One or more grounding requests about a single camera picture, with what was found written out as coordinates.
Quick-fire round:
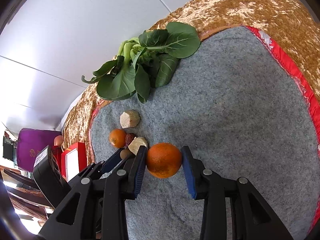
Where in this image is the small orange mandarin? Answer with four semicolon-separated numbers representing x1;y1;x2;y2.
109;129;126;148

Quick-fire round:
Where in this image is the large orange mandarin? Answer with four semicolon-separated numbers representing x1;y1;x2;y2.
146;142;182;179

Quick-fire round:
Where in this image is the red white gift box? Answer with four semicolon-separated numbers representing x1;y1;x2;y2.
61;142;87;182

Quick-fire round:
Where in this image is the red cloth bag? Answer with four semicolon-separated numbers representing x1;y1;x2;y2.
52;146;63;171

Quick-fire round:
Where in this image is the dark wooden chair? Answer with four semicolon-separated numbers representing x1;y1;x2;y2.
1;166;54;222

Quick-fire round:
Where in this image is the peach coloured fruit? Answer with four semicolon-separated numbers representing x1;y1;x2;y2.
54;135;63;147

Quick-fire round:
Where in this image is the purple bag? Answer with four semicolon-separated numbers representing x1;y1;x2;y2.
17;128;62;172

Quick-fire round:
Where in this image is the green bok choy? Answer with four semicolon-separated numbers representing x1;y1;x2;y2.
81;22;201;103

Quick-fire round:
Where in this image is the grey felt mat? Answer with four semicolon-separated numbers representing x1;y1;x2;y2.
89;25;320;240

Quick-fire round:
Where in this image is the golden velvet tablecloth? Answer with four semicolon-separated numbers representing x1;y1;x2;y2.
62;0;320;165

